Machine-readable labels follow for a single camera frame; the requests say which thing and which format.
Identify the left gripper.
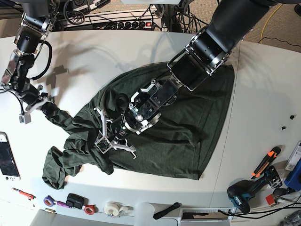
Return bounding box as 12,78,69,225
94,106,137,159

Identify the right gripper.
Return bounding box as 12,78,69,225
15,84,55,115

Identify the dark green t-shirt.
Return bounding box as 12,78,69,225
41,61,236,190

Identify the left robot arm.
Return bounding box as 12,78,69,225
95,0,277,154

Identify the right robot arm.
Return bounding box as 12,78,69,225
0,0,60,113

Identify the white handheld game console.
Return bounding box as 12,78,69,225
0,132,20,181

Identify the clear tape dispenser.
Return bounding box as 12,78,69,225
103,202,134,217

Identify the red tape roll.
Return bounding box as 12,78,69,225
84,205,96,215

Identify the white paper roll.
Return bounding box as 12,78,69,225
134,202,155,226

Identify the purple tape roll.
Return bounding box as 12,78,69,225
43,195,55,207

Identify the red screwdriver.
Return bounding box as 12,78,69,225
12,187,35,201

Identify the black power strip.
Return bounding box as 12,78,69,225
93,21,162,31

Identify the teal black power drill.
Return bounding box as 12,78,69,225
227,166,283,214

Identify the orange black utility knife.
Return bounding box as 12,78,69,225
251,146,281,180

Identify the blue box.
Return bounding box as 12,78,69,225
285,161,301,191

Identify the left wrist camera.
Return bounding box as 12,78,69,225
95,135,112,154

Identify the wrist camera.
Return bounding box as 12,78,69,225
95,135,112,154
19,113,31,124

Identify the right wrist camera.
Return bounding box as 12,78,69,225
19,113,31,124

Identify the black action camera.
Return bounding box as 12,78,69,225
66,193,85,210

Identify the yellow cable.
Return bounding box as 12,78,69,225
260,0,287,44

